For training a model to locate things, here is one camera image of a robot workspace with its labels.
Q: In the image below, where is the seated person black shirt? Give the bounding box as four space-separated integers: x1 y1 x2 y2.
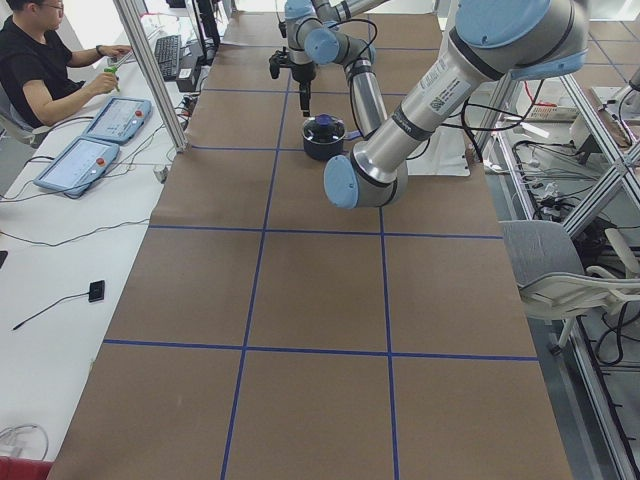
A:
1 1 131 128

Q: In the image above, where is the blue teach pendant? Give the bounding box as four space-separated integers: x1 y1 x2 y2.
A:
83 96 152 145
34 136 120 198

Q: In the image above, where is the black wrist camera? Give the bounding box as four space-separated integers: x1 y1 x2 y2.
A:
269 47 290 80

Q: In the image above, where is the glass pot lid blue knob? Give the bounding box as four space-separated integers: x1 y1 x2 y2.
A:
302 114 346 144

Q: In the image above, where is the dark blue saucepan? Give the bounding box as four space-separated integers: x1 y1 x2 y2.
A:
301 113 364 161

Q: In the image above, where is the black keyboard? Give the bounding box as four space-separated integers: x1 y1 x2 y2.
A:
154 35 182 81

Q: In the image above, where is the upper blue teach pendant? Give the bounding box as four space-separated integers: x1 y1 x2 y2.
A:
83 96 152 145

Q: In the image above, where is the small black square device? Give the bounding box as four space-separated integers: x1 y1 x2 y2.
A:
88 280 106 303

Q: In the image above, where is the grey office chair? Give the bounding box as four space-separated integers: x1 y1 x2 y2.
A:
500 220 639 354

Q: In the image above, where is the lower blue teach pendant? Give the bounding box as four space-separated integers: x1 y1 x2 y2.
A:
34 136 120 198

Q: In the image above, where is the aluminium frame post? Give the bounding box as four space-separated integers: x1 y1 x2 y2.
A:
113 0 188 152

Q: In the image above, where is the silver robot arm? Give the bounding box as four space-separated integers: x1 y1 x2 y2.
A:
284 1 591 209
279 0 387 30

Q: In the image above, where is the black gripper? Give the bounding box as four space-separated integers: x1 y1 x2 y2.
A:
291 63 316 117

